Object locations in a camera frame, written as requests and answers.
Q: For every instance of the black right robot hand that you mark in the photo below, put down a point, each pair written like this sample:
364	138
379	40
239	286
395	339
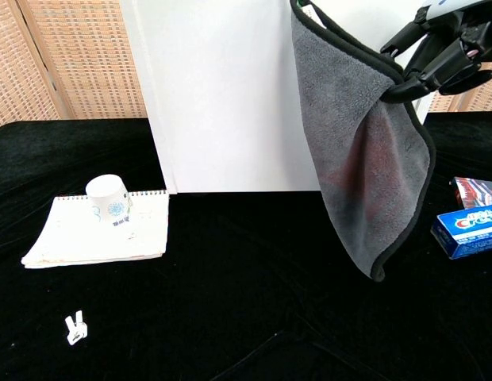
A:
440	59

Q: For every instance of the grey and green towel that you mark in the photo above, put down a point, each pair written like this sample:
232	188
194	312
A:
365	158

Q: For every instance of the black tablecloth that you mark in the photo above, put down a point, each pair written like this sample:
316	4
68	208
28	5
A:
170	297

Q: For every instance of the red and blue patterned packet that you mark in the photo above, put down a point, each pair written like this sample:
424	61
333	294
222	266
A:
478	191

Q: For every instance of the blue toothpaste box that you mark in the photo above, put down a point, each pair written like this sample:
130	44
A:
468	232

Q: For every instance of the white board panel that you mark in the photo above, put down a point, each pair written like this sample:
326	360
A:
230	95

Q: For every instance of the white paper cup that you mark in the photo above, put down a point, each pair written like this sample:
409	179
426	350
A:
110	204

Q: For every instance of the woven rattan folding screen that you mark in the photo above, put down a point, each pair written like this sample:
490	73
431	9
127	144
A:
71	55

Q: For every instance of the white spiral notebook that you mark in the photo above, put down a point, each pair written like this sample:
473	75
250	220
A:
71	238

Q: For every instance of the white clothespin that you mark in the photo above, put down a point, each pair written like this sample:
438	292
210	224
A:
75	328

